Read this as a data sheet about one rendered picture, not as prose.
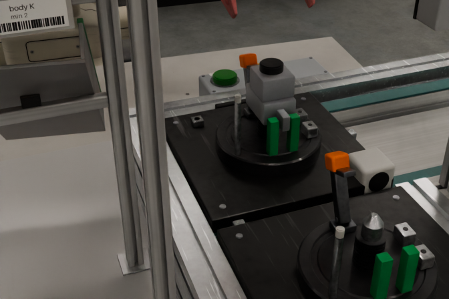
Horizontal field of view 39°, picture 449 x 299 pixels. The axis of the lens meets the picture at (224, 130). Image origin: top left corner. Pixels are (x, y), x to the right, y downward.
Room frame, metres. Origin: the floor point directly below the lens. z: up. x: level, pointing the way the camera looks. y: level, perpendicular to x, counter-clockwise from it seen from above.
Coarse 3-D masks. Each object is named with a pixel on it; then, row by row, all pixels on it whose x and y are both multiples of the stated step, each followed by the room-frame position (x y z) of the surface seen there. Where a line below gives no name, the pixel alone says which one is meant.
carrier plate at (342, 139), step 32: (192, 128) 0.76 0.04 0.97; (320, 128) 0.76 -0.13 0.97; (192, 160) 0.68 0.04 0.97; (320, 160) 0.68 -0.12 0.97; (192, 192) 0.63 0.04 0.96; (224, 192) 0.62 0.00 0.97; (256, 192) 0.62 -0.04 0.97; (288, 192) 0.61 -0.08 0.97; (320, 192) 0.61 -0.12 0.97; (352, 192) 0.62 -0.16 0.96; (224, 224) 0.57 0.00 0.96
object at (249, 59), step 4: (240, 56) 0.79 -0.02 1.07; (244, 56) 0.78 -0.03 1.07; (248, 56) 0.78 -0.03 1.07; (252, 56) 0.78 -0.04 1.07; (256, 56) 0.78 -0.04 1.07; (240, 60) 0.79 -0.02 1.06; (244, 60) 0.78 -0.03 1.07; (248, 60) 0.78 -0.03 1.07; (252, 60) 0.78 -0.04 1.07; (256, 60) 0.78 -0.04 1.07; (240, 64) 0.79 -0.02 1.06; (244, 64) 0.78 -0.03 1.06; (248, 64) 0.78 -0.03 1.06; (252, 64) 0.78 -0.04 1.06; (256, 64) 0.77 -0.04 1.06; (244, 68) 0.78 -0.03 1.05; (248, 68) 0.77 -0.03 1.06; (244, 72) 0.78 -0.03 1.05; (248, 72) 0.78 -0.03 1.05; (248, 76) 0.77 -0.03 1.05; (248, 80) 0.77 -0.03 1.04; (248, 108) 0.76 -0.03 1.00
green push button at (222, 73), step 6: (216, 72) 0.93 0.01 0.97; (222, 72) 0.93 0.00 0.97; (228, 72) 0.93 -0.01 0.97; (234, 72) 0.93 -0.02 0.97; (216, 78) 0.91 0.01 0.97; (222, 78) 0.91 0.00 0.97; (228, 78) 0.91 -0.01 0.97; (234, 78) 0.91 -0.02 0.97; (222, 84) 0.90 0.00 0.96; (228, 84) 0.90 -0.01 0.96
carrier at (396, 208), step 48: (384, 192) 0.61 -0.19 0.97; (240, 240) 0.53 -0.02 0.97; (288, 240) 0.53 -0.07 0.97; (336, 240) 0.43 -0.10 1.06; (384, 240) 0.47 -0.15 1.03; (432, 240) 0.53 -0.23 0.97; (288, 288) 0.46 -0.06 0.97; (336, 288) 0.43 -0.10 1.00; (384, 288) 0.42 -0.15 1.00; (432, 288) 0.44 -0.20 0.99
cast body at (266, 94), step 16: (272, 64) 0.71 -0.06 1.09; (256, 80) 0.70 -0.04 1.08; (272, 80) 0.69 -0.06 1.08; (288, 80) 0.69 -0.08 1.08; (256, 96) 0.70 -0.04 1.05; (272, 96) 0.69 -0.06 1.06; (288, 96) 0.70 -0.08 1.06; (256, 112) 0.70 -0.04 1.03; (272, 112) 0.68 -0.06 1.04; (288, 112) 0.69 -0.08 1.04; (288, 128) 0.67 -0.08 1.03
